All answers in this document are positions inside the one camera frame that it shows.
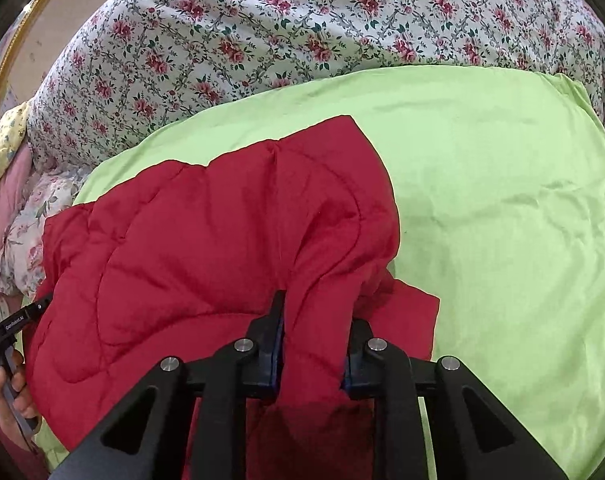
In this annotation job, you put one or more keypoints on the rose print floral quilt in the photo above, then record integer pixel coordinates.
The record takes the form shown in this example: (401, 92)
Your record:
(282, 25)

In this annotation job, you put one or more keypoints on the red quilted jacket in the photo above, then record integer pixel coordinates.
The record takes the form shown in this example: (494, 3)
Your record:
(207, 235)

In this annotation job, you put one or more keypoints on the pink pillow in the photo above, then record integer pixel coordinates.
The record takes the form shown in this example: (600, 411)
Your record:
(2, 210)

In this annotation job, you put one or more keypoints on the gold picture frame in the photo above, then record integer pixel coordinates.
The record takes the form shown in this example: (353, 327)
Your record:
(17, 35)

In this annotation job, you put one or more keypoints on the person's left hand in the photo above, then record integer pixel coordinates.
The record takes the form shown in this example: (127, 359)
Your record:
(7, 392)

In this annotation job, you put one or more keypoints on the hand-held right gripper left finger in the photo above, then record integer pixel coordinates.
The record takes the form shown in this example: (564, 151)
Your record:
(262, 355)

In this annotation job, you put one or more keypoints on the light green bed sheet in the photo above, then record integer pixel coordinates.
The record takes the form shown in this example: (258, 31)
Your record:
(482, 210)

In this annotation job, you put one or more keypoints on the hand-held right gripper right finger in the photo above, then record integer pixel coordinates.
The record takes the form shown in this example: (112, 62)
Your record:
(363, 357)

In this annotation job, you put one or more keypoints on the person's left forearm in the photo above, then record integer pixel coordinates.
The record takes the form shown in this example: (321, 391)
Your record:
(12, 455)

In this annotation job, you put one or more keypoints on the pale floral cloth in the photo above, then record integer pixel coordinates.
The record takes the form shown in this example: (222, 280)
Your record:
(32, 230)

